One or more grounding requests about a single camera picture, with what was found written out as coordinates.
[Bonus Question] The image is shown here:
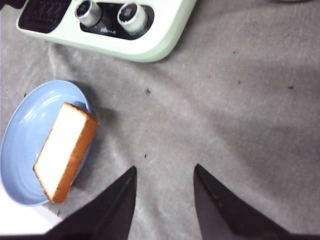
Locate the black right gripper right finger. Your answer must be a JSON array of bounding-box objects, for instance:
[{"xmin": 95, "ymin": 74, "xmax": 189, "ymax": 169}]
[{"xmin": 193, "ymin": 164, "xmax": 320, "ymax": 240}]

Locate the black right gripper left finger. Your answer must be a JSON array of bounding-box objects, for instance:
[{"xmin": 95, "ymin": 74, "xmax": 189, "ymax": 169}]
[{"xmin": 0, "ymin": 166, "xmax": 137, "ymax": 240}]

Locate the toast bread slice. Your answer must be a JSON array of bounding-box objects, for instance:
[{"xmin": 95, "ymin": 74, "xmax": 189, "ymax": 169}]
[{"xmin": 33, "ymin": 102, "xmax": 99, "ymax": 204}]

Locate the mint green breakfast maker base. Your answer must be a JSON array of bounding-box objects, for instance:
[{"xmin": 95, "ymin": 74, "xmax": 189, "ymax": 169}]
[{"xmin": 16, "ymin": 0, "xmax": 196, "ymax": 63}]

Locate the grey table cloth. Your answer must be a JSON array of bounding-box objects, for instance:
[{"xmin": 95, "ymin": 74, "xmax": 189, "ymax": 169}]
[{"xmin": 0, "ymin": 0, "xmax": 320, "ymax": 240}]

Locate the blue plastic plate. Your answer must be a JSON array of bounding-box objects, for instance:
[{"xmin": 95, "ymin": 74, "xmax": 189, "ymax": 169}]
[{"xmin": 0, "ymin": 80, "xmax": 92, "ymax": 207}]

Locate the right silver control knob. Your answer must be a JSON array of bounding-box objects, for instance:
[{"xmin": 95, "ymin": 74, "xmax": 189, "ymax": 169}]
[{"xmin": 117, "ymin": 1, "xmax": 148, "ymax": 35}]

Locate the silver control knob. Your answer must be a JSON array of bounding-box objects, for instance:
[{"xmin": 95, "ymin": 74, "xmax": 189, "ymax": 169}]
[
  {"xmin": 74, "ymin": 0, "xmax": 103, "ymax": 27},
  {"xmin": 117, "ymin": 1, "xmax": 148, "ymax": 35}
]

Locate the left silver control knob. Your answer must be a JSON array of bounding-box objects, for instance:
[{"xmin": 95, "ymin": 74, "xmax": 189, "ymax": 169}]
[{"xmin": 74, "ymin": 0, "xmax": 103, "ymax": 27}]

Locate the beige ribbed ceramic bowl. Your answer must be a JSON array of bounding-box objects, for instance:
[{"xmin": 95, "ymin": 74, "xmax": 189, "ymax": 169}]
[{"xmin": 274, "ymin": 0, "xmax": 310, "ymax": 4}]

